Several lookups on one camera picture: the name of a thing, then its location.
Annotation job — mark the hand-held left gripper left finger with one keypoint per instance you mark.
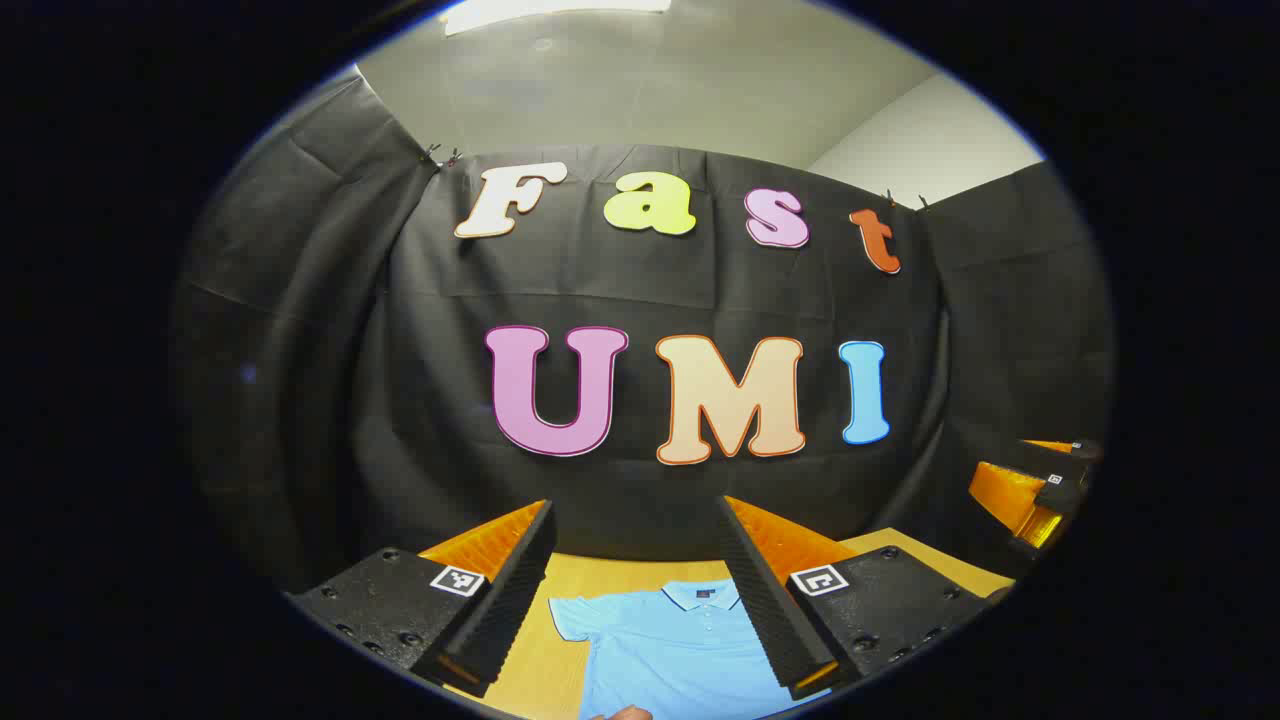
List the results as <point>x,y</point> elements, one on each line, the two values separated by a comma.
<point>500,610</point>

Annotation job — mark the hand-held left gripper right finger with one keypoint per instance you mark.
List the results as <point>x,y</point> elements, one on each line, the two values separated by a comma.
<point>770,610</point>

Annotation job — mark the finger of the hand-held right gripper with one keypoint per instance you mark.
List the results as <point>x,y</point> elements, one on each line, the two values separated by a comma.
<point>1005,495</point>
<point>1070,448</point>

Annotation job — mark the light blue T-shirt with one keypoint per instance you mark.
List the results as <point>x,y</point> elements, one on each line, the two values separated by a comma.
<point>670,650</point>

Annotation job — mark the black backdrop cloth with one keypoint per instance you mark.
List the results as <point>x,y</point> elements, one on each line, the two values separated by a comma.
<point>400,400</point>

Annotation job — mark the ceiling light panel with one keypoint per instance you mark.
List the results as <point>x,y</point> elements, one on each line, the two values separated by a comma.
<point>555,12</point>

